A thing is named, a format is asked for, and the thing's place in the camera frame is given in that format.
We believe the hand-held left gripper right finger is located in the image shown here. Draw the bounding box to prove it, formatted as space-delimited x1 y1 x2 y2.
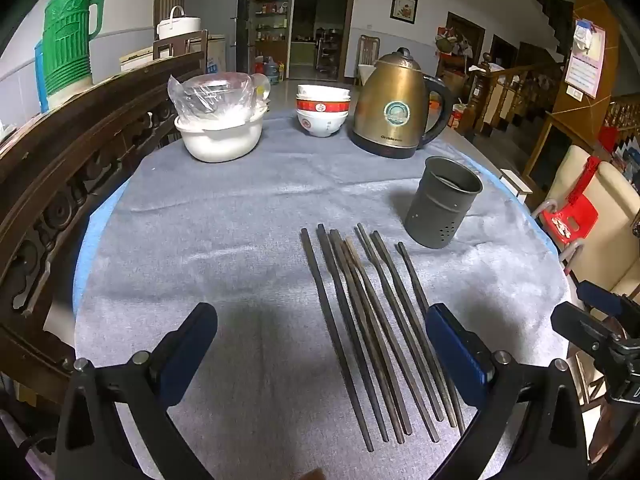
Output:
425 302 591 480

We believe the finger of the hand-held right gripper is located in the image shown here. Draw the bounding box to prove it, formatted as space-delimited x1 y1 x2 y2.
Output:
575 280 640 321
550 301 631 361

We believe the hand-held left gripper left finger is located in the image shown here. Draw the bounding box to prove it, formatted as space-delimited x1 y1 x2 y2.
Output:
55 301 219 480

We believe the set of dark chopsticks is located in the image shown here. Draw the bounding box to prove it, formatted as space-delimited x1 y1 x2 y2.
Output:
300 223 467 453

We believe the grey metal chopstick holder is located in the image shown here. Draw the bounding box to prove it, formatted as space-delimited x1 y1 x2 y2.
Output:
404 156 484 249

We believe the red plastic child chair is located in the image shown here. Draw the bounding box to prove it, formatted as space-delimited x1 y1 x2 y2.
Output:
532 197 599 276

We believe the beige armchair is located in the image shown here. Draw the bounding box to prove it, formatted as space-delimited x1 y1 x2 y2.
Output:
532 145 640 301

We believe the grey table cloth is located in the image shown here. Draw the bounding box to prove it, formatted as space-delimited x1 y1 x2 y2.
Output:
74 110 571 480

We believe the small white stool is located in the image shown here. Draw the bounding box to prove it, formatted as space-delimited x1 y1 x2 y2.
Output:
500 169 533 196

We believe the blue table cloth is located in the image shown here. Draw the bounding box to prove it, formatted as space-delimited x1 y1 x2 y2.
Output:
72 160 558 311

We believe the carved dark wooden sideboard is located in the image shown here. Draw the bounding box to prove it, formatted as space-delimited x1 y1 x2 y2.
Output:
0 52 208 411

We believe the wooden stair railing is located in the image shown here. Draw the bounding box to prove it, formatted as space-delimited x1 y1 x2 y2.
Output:
467 52 566 136

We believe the clear plastic bag of cups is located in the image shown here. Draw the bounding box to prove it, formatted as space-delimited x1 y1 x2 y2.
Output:
167 72 271 123

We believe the white bowl with red emblem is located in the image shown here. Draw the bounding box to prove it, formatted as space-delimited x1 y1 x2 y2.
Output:
297 110 347 138

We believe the bronze electric kettle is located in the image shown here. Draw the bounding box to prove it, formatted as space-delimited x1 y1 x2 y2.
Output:
348 47 453 160

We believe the red banded white bowl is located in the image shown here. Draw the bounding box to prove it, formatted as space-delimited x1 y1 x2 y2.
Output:
296 97 351 117

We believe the blue thermos flask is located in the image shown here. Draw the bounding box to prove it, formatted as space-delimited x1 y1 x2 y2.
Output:
34 42 51 113

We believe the dark wooden chair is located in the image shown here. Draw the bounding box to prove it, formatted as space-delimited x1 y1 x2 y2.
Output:
152 30 209 61

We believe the wooden dining chair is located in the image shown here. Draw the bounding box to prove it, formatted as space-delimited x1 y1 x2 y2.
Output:
356 35 383 86

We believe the green thermos flask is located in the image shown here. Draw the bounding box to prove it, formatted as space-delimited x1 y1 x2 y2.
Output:
41 0 107 106

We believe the pantry shelf with bottles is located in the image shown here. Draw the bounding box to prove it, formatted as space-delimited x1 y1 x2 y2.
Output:
251 0 291 68

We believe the grey refrigerator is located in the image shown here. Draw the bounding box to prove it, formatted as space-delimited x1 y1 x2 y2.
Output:
182 0 252 76

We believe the pink wall calendar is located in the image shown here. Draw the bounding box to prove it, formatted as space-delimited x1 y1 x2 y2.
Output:
565 19 607 99

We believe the white lidded pot with handle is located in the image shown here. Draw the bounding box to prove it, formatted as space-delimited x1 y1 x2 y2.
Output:
157 6 202 41

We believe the framed wall picture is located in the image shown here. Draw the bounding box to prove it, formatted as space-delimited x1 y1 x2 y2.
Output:
390 0 418 25

